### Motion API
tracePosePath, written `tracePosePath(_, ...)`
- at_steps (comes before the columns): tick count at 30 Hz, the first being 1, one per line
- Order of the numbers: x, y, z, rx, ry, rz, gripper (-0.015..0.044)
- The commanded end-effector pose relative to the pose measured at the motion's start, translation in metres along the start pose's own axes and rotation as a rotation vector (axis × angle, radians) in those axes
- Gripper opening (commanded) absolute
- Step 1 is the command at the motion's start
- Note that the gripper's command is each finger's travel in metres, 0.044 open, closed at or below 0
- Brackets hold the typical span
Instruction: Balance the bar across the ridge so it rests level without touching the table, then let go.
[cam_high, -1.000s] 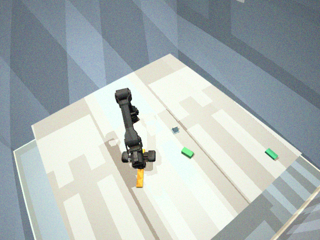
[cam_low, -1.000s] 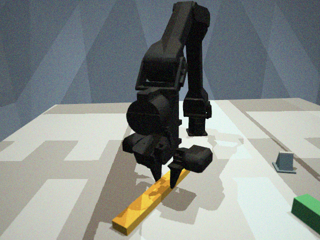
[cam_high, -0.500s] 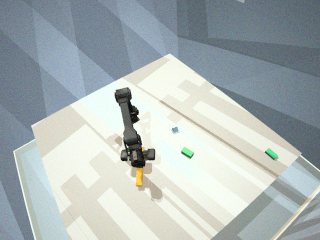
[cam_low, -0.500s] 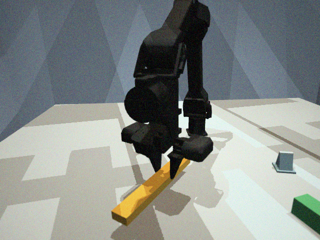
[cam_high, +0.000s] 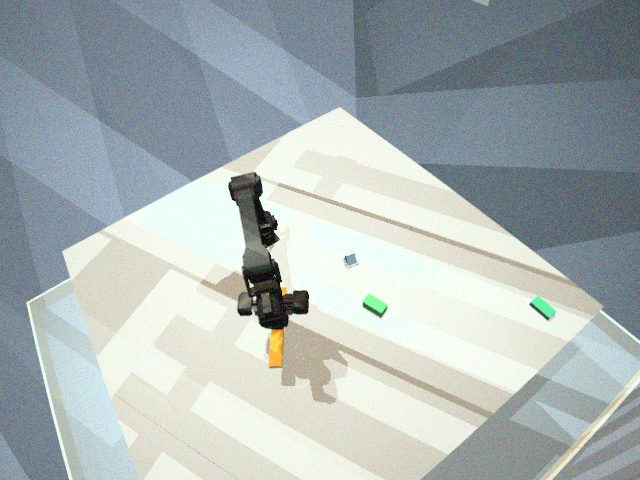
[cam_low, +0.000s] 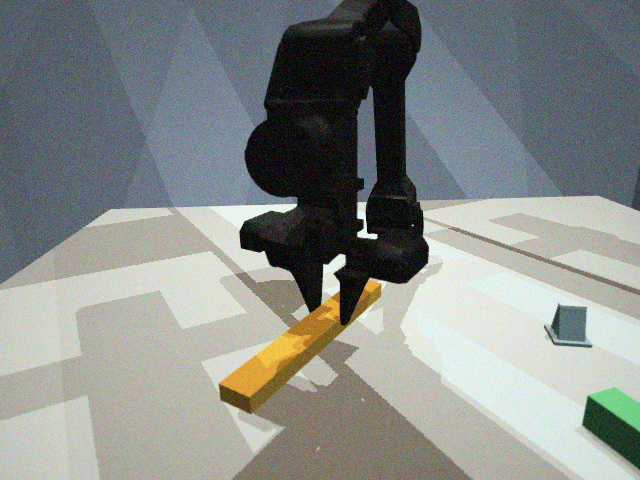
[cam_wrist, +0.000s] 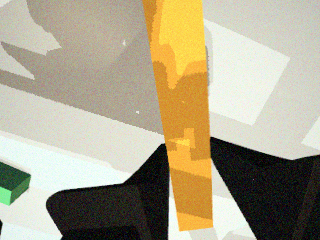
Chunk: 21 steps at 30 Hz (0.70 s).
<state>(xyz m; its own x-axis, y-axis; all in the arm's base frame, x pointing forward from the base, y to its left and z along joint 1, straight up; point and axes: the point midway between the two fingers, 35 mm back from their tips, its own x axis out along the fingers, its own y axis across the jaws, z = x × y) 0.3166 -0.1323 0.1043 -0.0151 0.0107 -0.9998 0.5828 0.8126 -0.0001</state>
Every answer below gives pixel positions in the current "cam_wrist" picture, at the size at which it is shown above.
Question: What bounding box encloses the green rectangular bar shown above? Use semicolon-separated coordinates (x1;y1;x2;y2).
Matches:
0;162;32;206

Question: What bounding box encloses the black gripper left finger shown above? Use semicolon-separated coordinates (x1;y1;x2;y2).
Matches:
46;143;170;240

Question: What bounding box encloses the yellow long bar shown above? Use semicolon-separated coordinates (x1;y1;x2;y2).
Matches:
143;0;213;231

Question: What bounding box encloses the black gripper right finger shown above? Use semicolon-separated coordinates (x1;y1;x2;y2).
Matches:
210;137;320;240

